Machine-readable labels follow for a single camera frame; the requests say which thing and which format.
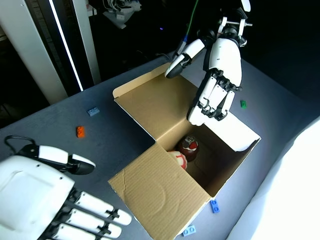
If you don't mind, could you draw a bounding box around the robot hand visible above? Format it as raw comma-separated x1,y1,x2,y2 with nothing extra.
164,37,243,127
0,135,133,240

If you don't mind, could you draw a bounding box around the cardboard box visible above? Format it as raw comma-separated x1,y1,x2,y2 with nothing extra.
107,62,262,240

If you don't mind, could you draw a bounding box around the chocolate cake toy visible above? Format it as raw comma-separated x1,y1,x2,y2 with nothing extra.
177,134,200,163

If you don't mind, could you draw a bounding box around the pink strawberry cake toy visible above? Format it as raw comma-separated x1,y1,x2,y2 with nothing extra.
167,149,188,171

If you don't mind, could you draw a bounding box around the white elongated adapter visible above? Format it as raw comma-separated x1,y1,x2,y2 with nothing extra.
174,39,188,60

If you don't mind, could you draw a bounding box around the grey-blue toy block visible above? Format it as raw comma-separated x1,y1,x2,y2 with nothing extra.
86,106,100,118

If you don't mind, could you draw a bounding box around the grey table cloth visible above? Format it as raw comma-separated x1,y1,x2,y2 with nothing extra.
0,51,320,240

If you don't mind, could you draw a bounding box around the lit white light strip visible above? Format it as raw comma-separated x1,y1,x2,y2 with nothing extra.
48,0,85,92

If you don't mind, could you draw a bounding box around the light blue toy block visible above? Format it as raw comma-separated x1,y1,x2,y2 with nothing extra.
182,224,197,237

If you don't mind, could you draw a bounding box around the green hanging cable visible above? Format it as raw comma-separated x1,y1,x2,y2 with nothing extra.
183,0,200,42

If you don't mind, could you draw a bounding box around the thin white cable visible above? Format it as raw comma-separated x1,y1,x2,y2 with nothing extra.
156,51,176,61

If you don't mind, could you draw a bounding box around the white cable bundle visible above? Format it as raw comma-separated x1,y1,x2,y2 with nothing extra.
102,0,142,12

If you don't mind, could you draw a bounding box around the narrow white frame post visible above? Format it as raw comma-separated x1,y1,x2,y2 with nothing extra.
71,0,102,85

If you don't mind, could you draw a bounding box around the wide white frame post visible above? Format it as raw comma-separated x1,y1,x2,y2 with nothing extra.
0,0,69,105

